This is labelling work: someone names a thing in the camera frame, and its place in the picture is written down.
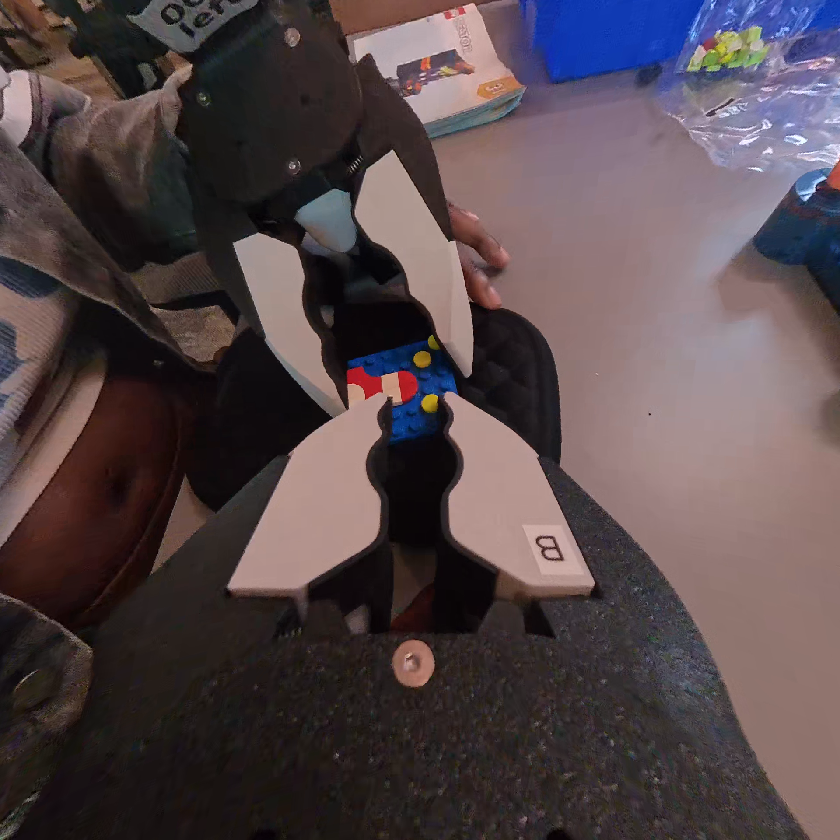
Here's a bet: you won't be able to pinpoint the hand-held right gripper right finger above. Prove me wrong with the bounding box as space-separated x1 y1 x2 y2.
440 392 598 601

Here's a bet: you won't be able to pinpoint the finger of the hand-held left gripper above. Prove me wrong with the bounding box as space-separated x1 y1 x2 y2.
353 150 475 379
233 231 350 418

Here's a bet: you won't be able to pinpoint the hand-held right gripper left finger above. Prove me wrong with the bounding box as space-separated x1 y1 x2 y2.
226 395 395 599

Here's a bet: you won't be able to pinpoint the black foam-lined case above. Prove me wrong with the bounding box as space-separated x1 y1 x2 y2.
187 302 563 516

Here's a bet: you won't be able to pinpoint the blue toy plate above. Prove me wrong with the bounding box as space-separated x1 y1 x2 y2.
346 338 460 447

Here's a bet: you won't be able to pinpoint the red white toy tiles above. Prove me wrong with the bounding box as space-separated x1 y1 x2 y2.
346 366 419 406

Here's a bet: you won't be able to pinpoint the person's left hand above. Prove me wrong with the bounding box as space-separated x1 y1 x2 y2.
448 203 513 311

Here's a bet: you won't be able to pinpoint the instruction booklet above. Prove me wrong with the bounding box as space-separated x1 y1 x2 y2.
346 3 526 139

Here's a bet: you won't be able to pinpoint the blue plastic bin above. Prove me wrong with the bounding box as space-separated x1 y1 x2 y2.
521 0 706 83

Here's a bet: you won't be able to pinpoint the clear plastic bag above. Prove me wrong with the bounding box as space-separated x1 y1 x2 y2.
656 39 840 175

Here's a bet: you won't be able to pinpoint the small bag with green pieces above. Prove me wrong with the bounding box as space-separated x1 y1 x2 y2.
676 0 788 83

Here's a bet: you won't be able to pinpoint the toy handheld game console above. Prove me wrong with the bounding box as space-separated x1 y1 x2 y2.
753 161 840 316

